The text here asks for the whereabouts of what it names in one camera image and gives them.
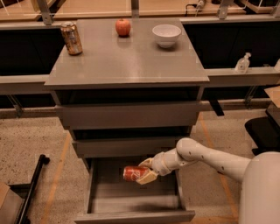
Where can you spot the white ceramic bowl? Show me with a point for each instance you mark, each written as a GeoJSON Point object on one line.
{"type": "Point", "coordinates": [166, 35]}

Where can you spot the black cart frame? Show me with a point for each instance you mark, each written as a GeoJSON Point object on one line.
{"type": "Point", "coordinates": [15, 199]}

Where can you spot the clear sanitizer pump bottle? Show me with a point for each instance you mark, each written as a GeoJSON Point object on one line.
{"type": "Point", "coordinates": [243, 64]}

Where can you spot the grey open bottom drawer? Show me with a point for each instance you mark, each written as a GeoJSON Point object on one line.
{"type": "Point", "coordinates": [112, 200]}

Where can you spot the gold brown soda can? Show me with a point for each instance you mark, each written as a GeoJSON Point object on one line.
{"type": "Point", "coordinates": [71, 37]}

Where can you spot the red coke can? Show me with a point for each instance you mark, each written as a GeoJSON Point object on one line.
{"type": "Point", "coordinates": [133, 173]}

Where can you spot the black office chair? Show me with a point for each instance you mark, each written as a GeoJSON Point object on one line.
{"type": "Point", "coordinates": [265, 131]}

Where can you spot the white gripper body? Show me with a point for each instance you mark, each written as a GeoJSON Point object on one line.
{"type": "Point", "coordinates": [157, 164]}

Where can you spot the red apple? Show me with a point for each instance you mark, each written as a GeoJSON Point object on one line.
{"type": "Point", "coordinates": [122, 27]}

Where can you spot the grey drawer cabinet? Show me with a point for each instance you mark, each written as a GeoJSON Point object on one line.
{"type": "Point", "coordinates": [81, 97]}

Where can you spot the grey middle drawer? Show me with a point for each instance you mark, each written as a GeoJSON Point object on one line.
{"type": "Point", "coordinates": [124, 147]}

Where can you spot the grey top drawer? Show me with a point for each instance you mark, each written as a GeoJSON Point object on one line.
{"type": "Point", "coordinates": [128, 115]}

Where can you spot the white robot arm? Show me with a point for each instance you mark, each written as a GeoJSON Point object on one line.
{"type": "Point", "coordinates": [259, 176]}

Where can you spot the grey metal shelf rail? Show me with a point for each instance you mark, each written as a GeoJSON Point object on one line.
{"type": "Point", "coordinates": [23, 83]}

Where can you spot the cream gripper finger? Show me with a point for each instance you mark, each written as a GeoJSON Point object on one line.
{"type": "Point", "coordinates": [147, 163]}
{"type": "Point", "coordinates": [148, 177]}

